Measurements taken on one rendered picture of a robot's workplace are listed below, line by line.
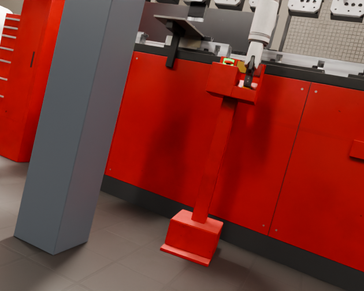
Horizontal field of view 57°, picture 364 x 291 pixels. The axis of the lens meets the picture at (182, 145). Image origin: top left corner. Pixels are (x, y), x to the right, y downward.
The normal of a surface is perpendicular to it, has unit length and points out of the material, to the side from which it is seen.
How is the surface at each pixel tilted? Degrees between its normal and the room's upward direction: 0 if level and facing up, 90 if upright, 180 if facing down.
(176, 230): 90
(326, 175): 90
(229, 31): 90
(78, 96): 90
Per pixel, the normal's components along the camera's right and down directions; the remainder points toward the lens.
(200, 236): -0.24, 0.02
